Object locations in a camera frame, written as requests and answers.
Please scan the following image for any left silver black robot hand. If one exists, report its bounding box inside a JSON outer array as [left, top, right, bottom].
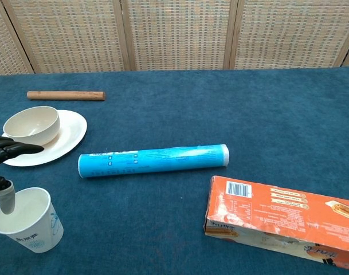
[[0, 135, 45, 215]]

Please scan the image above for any beige bowl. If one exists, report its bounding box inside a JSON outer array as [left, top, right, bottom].
[[2, 105, 61, 146]]

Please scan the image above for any white paper cup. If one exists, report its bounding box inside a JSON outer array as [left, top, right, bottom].
[[0, 187, 64, 254]]

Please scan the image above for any white round plate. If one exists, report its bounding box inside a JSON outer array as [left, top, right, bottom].
[[1, 109, 88, 167]]

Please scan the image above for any wooden rolling pin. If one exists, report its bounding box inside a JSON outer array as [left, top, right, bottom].
[[26, 91, 107, 101]]

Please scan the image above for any blue cylindrical roll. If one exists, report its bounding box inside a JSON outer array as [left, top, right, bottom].
[[77, 144, 230, 180]]

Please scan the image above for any blue felt table cover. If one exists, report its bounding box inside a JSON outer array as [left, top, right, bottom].
[[0, 66, 349, 275]]

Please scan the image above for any woven bamboo folding screen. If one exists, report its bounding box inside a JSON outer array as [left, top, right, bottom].
[[0, 0, 349, 77]]

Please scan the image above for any orange cardboard box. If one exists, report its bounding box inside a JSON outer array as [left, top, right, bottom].
[[203, 175, 349, 272]]

